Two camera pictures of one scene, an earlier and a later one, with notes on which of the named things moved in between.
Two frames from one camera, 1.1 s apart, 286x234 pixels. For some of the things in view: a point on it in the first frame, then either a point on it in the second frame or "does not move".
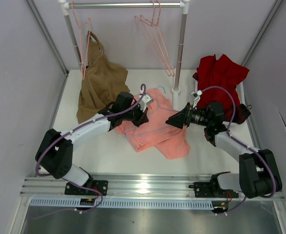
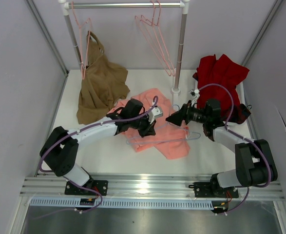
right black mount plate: [207, 189] does not move
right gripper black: [183, 117] does not move
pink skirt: [172, 141] does not move
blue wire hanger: [159, 107] -> [195, 134]
